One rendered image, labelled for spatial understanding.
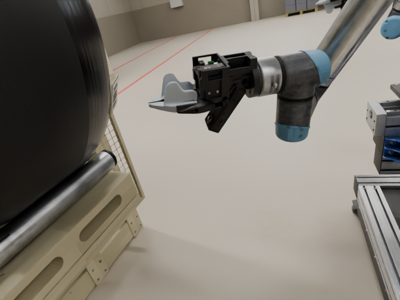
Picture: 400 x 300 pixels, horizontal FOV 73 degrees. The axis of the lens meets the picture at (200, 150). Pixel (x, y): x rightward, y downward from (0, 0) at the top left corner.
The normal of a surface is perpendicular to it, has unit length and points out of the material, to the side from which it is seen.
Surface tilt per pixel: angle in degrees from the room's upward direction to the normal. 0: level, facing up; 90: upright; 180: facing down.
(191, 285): 0
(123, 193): 90
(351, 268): 0
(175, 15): 90
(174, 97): 103
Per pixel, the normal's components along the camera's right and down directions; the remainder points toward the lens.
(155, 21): -0.25, 0.51
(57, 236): -0.20, -0.86
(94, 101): 0.90, 0.36
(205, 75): 0.26, 0.62
